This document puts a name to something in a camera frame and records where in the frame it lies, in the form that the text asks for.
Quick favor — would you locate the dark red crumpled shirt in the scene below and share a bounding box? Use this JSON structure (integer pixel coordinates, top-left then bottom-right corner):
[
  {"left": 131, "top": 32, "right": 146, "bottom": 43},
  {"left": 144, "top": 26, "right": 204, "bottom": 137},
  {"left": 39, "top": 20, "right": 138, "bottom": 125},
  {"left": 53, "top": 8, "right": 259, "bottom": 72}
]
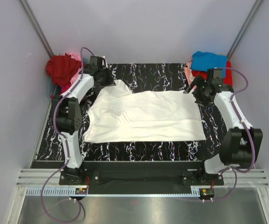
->
[{"left": 45, "top": 54, "right": 81, "bottom": 87}]

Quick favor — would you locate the folded red t shirt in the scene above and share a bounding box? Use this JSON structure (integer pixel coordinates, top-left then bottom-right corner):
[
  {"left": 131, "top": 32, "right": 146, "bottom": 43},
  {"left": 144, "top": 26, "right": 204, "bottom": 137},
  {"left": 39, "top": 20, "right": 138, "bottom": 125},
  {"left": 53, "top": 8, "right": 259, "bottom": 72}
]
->
[{"left": 192, "top": 61, "right": 233, "bottom": 87}]

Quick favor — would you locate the white t shirt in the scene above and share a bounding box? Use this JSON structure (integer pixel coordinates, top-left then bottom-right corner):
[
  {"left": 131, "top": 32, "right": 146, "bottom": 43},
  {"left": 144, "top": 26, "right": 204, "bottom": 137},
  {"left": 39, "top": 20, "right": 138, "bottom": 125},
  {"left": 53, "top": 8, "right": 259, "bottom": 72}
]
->
[{"left": 84, "top": 80, "right": 206, "bottom": 143}]

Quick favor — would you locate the folded blue t shirt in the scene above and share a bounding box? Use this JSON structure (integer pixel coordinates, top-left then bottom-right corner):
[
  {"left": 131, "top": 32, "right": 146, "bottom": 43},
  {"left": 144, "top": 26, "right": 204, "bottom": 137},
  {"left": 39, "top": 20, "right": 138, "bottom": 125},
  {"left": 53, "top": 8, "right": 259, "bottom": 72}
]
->
[{"left": 190, "top": 51, "right": 228, "bottom": 72}]

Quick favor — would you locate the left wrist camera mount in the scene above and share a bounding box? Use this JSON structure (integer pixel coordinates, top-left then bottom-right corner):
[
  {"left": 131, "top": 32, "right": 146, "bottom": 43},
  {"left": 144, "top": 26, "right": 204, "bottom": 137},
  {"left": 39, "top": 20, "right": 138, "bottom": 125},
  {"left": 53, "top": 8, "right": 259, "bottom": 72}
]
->
[{"left": 88, "top": 56, "right": 106, "bottom": 69}]

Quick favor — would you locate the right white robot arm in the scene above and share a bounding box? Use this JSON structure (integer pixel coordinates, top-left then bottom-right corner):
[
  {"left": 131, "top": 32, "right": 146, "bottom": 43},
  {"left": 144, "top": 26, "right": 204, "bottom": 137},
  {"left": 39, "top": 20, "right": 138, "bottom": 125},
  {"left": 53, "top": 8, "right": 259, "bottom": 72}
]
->
[{"left": 184, "top": 76, "right": 263, "bottom": 174}]

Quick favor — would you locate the white slotted cable duct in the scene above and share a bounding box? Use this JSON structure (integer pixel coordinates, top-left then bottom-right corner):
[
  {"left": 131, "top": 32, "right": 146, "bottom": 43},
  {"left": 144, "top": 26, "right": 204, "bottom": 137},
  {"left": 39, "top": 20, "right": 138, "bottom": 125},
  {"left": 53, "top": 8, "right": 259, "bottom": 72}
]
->
[{"left": 26, "top": 186, "right": 200, "bottom": 197}]

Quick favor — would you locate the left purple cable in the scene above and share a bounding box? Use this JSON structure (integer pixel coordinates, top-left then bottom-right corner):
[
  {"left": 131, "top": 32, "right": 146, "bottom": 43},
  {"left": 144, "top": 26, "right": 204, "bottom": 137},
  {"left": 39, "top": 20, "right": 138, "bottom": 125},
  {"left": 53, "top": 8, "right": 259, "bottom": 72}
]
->
[{"left": 40, "top": 47, "right": 90, "bottom": 221}]

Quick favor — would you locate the folded salmon pink t shirt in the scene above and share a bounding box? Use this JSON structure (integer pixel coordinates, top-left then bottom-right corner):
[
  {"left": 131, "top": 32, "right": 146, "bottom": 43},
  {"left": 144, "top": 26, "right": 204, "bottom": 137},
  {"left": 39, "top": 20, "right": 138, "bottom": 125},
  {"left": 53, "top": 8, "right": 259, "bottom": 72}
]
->
[{"left": 184, "top": 62, "right": 194, "bottom": 85}]

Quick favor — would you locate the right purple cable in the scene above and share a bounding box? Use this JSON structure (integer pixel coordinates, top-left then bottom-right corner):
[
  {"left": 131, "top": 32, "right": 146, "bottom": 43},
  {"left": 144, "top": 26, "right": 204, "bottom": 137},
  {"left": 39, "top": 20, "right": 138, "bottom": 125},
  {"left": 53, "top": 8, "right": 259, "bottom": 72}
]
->
[{"left": 178, "top": 67, "right": 257, "bottom": 203}]

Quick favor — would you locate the blue plastic laundry basket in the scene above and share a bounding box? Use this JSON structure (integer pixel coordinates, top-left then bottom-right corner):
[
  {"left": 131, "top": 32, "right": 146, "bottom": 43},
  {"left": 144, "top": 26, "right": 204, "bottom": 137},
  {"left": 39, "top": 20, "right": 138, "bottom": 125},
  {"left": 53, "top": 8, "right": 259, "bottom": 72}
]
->
[{"left": 47, "top": 76, "right": 57, "bottom": 97}]

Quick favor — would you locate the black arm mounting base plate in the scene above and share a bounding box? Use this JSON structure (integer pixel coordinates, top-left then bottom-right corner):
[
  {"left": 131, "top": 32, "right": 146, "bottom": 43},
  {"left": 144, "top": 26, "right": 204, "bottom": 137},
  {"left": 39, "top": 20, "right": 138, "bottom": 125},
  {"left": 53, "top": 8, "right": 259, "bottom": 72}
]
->
[{"left": 59, "top": 161, "right": 224, "bottom": 196}]

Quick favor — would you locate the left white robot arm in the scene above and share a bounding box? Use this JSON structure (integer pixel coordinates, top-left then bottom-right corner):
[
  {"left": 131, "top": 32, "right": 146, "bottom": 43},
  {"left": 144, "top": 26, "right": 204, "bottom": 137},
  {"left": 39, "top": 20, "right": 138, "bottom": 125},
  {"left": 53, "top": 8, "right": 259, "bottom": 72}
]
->
[{"left": 52, "top": 62, "right": 114, "bottom": 183}]

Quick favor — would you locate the magenta crumpled shirt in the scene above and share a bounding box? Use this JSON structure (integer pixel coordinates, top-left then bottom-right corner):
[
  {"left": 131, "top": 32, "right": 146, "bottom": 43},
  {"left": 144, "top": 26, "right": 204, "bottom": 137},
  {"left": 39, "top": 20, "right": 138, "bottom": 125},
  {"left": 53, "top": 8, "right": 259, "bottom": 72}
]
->
[{"left": 50, "top": 84, "right": 71, "bottom": 98}]

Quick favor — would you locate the purple cable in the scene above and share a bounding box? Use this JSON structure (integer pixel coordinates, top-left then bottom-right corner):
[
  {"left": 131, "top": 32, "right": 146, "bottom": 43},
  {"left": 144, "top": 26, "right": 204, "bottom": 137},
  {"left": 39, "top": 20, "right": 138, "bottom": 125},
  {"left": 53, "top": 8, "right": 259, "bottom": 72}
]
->
[
  {"left": 178, "top": 67, "right": 257, "bottom": 203},
  {"left": 40, "top": 47, "right": 90, "bottom": 221}
]

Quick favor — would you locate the light pink crumpled shirt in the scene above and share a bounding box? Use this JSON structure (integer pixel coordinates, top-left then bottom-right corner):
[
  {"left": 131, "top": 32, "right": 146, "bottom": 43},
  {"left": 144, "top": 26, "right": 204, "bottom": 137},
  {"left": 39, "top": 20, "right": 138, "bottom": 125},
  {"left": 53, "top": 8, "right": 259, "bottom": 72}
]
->
[{"left": 66, "top": 52, "right": 81, "bottom": 85}]

